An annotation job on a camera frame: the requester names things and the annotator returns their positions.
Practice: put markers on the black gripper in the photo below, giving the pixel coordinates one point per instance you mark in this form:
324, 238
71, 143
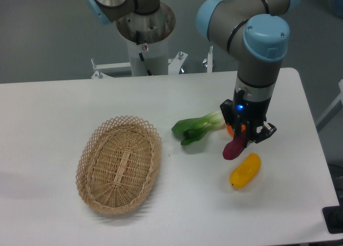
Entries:
252, 114

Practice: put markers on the purple sweet potato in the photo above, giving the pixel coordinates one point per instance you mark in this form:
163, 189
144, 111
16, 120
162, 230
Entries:
235, 147

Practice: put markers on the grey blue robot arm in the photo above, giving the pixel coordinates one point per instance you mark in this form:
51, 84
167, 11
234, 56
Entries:
251, 31

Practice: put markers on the woven wicker basket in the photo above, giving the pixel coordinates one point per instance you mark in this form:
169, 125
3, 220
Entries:
119, 165

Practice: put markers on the orange fruit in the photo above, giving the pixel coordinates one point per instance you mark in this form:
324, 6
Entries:
231, 131

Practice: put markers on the yellow mango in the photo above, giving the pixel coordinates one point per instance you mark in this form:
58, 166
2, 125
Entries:
245, 172

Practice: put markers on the green bok choy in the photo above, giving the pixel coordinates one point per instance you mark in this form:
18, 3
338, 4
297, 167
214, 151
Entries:
194, 129

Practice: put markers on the white furniture leg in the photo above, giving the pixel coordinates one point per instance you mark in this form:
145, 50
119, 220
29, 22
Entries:
329, 113

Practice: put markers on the black device at table edge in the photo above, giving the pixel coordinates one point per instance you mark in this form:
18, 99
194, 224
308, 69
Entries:
333, 219

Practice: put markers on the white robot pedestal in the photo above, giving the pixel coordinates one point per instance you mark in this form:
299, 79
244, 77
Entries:
147, 34

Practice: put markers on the white metal base frame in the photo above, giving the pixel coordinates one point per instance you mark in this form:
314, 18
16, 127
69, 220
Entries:
141, 67

